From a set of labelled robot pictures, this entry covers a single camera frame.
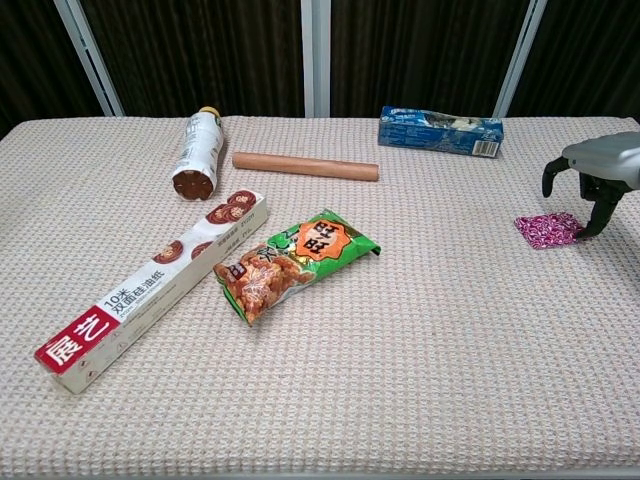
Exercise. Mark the blue cookie box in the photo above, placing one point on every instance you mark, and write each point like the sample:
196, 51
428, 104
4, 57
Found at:
435, 135

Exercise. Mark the pink waffle table cloth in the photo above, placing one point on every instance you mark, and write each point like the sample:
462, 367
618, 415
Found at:
375, 375

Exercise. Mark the pink patterned square tile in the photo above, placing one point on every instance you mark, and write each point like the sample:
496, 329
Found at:
547, 230

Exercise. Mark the brown wooden rolling pin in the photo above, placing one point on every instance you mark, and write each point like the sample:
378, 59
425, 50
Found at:
305, 166

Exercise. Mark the dark pleated curtain panel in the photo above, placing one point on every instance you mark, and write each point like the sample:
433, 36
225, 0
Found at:
420, 50
590, 55
210, 55
35, 60

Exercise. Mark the white bottle yellow cap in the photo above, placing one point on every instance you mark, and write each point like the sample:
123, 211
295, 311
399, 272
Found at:
200, 150

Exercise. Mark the long white baking paper box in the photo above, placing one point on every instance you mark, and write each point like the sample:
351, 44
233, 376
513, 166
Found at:
150, 290

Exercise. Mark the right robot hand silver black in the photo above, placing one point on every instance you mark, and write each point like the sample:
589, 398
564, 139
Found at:
610, 157

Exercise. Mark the green snack bag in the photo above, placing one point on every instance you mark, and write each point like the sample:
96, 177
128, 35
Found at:
295, 265

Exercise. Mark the white partition frame post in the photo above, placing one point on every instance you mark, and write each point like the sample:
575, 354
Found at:
517, 55
315, 55
92, 60

